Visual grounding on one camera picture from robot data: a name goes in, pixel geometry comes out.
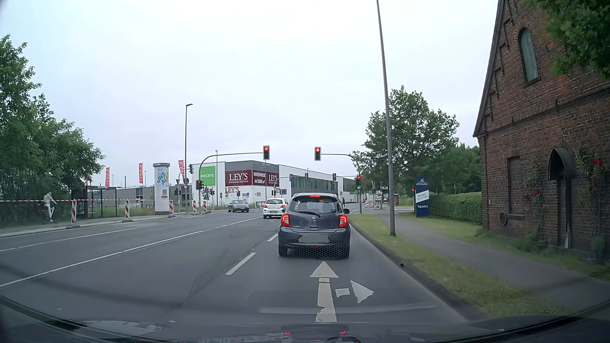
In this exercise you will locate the car's own bonnet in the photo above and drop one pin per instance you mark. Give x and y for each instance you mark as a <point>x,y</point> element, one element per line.
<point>305,333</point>

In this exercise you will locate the red white barrier posts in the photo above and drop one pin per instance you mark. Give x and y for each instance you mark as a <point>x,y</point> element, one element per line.
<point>126,208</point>

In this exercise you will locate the red banner flags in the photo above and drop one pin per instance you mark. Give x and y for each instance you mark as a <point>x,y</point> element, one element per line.
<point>140,173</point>

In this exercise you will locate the advertising column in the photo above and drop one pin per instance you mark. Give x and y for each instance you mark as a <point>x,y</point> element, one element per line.
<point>161,188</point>

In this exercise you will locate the bus shelter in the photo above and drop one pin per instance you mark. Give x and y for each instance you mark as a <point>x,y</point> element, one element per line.
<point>95,200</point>

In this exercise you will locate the large green tree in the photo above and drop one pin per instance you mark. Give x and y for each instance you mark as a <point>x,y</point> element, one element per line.
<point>414,138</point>

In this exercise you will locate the road markings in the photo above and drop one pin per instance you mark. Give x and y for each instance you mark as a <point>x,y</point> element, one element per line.
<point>325,297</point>

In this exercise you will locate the blue sign board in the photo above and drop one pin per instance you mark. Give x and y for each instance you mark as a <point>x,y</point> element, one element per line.
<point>422,197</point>

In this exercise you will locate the dark grey small car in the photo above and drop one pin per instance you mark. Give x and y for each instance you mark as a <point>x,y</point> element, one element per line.
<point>314,224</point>

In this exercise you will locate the grey asphalt road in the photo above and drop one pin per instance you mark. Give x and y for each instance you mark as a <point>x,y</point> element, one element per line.
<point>200,281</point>

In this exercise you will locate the red brick building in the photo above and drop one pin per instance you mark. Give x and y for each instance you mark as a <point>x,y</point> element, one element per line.
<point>543,128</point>

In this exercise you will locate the tall grey lamp post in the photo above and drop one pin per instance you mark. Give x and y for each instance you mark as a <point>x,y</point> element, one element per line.
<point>387,133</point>

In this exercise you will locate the grass strip by building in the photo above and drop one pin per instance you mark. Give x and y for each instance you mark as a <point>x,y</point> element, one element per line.
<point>481,236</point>

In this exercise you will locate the grey pavement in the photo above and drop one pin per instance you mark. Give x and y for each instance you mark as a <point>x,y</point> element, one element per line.
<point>500,267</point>

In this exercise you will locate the white car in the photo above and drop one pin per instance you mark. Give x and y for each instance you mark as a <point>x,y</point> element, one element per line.
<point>275,207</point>

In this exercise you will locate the tree foliage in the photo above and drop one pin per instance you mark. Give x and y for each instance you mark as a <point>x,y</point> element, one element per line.
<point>579,28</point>

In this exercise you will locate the trimmed green hedge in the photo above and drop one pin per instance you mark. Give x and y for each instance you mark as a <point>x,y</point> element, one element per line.
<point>457,206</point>

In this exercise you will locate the group of green trees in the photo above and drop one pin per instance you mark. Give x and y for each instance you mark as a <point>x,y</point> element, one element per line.
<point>38,147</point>

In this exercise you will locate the grass verge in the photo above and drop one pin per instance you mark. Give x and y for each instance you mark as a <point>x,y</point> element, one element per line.
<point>448,271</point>

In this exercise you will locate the white commercial building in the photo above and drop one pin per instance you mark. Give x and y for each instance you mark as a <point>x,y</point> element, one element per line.
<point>267,183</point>

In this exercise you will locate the person on bicycle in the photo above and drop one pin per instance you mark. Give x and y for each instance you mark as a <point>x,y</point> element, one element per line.
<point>48,206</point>

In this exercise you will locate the traffic light on post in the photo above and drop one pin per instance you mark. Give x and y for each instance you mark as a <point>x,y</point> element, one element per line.
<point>358,182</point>

